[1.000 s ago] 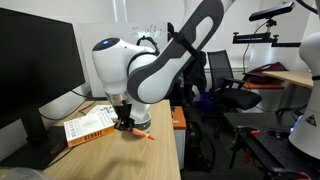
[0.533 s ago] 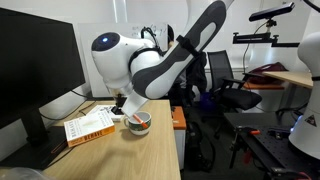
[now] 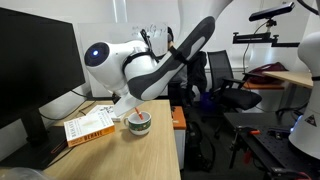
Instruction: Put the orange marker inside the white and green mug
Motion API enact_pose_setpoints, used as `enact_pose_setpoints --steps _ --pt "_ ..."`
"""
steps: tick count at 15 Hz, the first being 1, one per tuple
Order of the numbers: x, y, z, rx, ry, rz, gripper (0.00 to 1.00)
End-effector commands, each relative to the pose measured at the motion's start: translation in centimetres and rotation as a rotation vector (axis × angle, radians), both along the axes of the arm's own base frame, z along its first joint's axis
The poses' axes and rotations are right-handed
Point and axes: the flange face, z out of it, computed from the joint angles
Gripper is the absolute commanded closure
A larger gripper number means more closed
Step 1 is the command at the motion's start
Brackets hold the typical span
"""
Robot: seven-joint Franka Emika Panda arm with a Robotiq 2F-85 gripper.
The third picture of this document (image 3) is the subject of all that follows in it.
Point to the robot gripper body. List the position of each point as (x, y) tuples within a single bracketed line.
[(128, 105)]

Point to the orange marker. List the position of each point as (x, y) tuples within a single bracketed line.
[(139, 114)]

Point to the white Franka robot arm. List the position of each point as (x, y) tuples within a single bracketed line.
[(113, 66)]

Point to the white and green mug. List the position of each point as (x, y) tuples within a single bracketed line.
[(140, 126)]

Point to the orange and white book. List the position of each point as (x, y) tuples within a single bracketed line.
[(87, 128)]

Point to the orange block at table edge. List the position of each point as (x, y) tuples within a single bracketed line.
[(179, 120)]

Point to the white whiteboard with writing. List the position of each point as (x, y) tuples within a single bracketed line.
[(110, 31)]

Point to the black jacket on chair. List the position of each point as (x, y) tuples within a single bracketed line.
[(199, 71)]

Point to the blue bag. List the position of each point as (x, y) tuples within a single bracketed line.
[(207, 103)]

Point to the person in grey shirt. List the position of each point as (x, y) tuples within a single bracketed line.
[(170, 35)]

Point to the black backpack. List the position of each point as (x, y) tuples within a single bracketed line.
[(198, 150)]

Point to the black computer monitor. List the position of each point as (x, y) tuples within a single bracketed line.
[(36, 63)]

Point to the black monitor stand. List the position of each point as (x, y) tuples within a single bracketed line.
[(33, 146)]

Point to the black mesh office chair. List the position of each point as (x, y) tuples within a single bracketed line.
[(233, 93)]

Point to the clear plastic object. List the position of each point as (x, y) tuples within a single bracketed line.
[(20, 175)]

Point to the orange shelf board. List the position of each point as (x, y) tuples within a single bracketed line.
[(263, 86)]

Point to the maroon bag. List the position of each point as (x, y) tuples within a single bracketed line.
[(268, 71)]

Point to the black perforated robot table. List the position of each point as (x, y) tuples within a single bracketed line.
[(266, 146)]

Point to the light wooden desk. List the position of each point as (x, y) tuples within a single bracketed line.
[(296, 78)]

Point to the red and black clamp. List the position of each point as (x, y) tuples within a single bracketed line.
[(286, 174)]

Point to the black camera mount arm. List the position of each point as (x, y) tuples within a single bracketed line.
[(253, 38)]

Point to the black bar camera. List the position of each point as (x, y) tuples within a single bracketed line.
[(271, 11)]

